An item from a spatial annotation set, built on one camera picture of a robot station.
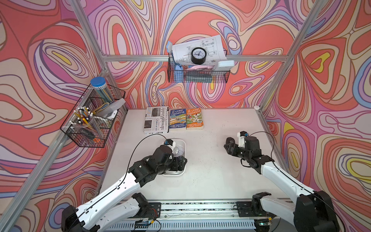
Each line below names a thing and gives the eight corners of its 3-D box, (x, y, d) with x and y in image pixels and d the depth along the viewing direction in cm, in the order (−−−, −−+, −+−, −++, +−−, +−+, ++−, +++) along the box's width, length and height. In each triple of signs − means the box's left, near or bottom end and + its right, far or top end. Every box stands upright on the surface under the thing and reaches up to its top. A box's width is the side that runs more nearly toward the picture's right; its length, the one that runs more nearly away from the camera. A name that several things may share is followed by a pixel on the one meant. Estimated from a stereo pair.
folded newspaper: (142, 133, 107) (141, 129, 103) (148, 110, 122) (147, 106, 119) (168, 133, 107) (168, 129, 103) (171, 110, 122) (170, 106, 119)
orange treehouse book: (186, 129, 108) (186, 127, 106) (186, 110, 121) (186, 108, 119) (203, 129, 108) (203, 127, 106) (201, 110, 121) (202, 108, 119)
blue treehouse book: (167, 129, 108) (167, 127, 106) (169, 110, 121) (169, 108, 119) (186, 129, 108) (186, 127, 106) (186, 110, 121) (186, 108, 119)
